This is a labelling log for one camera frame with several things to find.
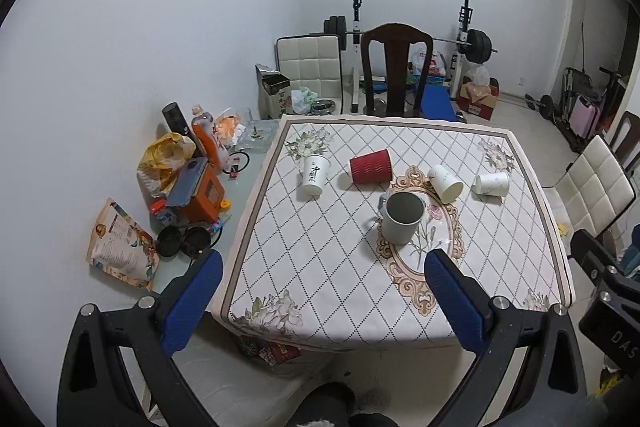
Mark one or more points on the red cardboard box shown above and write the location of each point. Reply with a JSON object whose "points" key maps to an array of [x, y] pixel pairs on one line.
{"points": [[480, 101]]}

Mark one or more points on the metal bowl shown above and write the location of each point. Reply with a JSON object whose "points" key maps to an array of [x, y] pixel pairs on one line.
{"points": [[323, 107]]}

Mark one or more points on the grey mug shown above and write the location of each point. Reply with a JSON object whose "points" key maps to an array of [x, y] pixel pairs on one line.
{"points": [[401, 218]]}

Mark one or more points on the black dumbbell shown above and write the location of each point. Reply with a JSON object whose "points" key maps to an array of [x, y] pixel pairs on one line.
{"points": [[544, 104]]}

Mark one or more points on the red ribbed paper cup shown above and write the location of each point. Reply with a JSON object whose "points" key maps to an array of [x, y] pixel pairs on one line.
{"points": [[370, 167]]}

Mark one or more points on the red and white plastic bag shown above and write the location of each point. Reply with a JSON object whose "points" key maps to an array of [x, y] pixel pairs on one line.
{"points": [[434, 63]]}

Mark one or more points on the white squat rack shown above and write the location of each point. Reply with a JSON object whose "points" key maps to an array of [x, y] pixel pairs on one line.
{"points": [[356, 37]]}

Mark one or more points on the floral diamond-pattern tablecloth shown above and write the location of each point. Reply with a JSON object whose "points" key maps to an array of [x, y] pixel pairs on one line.
{"points": [[310, 257]]}

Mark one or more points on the orange drink bottle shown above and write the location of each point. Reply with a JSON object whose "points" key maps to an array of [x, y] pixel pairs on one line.
{"points": [[204, 134]]}

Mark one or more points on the yellow plastic bag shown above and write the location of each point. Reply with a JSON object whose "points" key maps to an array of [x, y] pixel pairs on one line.
{"points": [[162, 159]]}

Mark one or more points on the black fuzzy slipper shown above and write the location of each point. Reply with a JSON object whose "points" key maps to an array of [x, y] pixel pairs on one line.
{"points": [[372, 420], [320, 404]]}

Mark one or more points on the white marbled paper cup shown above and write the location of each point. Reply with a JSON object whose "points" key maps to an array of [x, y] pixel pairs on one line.
{"points": [[445, 182], [492, 184]]}

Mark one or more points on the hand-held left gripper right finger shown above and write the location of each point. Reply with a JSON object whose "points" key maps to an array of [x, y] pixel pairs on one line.
{"points": [[452, 302]]}

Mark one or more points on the orange snack packet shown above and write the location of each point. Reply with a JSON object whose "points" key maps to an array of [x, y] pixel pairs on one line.
{"points": [[227, 127]]}

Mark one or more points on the blue weight bench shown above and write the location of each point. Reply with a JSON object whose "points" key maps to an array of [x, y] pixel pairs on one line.
{"points": [[440, 102]]}

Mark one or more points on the floral paper bin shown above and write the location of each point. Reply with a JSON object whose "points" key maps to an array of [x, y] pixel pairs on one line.
{"points": [[272, 94]]}

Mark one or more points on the barbell with black plates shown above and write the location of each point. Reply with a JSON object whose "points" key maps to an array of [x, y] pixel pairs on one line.
{"points": [[477, 44]]}

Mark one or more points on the blue-grey flat pouch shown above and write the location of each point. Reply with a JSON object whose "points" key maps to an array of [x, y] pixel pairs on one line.
{"points": [[189, 187]]}

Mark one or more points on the red printed packets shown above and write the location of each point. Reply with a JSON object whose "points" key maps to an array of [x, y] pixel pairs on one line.
{"points": [[274, 349]]}

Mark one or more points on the grey side table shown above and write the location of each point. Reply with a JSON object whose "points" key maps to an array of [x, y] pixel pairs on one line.
{"points": [[245, 187]]}

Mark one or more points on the orange box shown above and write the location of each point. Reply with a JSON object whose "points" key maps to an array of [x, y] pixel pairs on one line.
{"points": [[202, 197]]}

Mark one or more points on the dark wooden chair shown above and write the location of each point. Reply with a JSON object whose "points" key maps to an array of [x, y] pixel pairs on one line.
{"points": [[629, 132], [395, 72]]}

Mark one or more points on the printed snack bag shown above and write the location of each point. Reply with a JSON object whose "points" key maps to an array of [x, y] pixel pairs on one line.
{"points": [[122, 244]]}

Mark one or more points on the black folding cart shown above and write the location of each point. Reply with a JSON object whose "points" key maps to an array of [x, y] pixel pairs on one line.
{"points": [[575, 82]]}

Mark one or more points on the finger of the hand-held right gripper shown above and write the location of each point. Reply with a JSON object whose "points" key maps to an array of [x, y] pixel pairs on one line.
{"points": [[592, 249]]}

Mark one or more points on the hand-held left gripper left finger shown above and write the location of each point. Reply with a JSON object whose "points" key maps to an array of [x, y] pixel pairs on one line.
{"points": [[192, 302]]}

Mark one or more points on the white crumpled plastic bag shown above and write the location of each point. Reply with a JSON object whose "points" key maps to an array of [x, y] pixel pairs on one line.
{"points": [[303, 99]]}

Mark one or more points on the white cup with black print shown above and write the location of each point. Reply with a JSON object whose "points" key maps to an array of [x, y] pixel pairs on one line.
{"points": [[315, 176]]}

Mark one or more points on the white padded chair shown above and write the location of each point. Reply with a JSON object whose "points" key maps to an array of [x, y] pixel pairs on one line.
{"points": [[590, 187], [311, 67]]}

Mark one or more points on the clear glass cup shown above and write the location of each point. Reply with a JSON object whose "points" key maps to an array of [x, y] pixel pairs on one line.
{"points": [[245, 114]]}

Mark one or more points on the black cylindrical flask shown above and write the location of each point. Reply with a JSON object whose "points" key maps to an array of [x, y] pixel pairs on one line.
{"points": [[175, 118]]}

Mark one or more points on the pink suitcase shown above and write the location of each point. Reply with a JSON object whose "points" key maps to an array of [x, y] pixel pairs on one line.
{"points": [[585, 114]]}

